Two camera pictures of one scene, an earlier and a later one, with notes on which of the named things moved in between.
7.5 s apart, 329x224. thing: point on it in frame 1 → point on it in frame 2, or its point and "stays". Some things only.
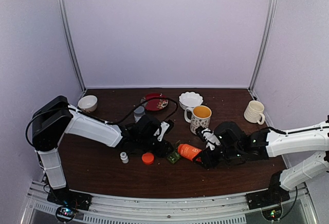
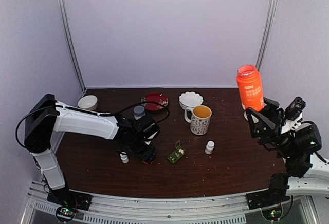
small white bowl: (88, 104) stays
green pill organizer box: (173, 157) stays
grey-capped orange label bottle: (138, 112) stays
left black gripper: (162, 151) → (148, 156)
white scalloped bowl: (189, 99) stays
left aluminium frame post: (60, 9) stays
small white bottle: (124, 157) stays
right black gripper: (208, 161) → (264, 125)
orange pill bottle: (188, 151) → (250, 82)
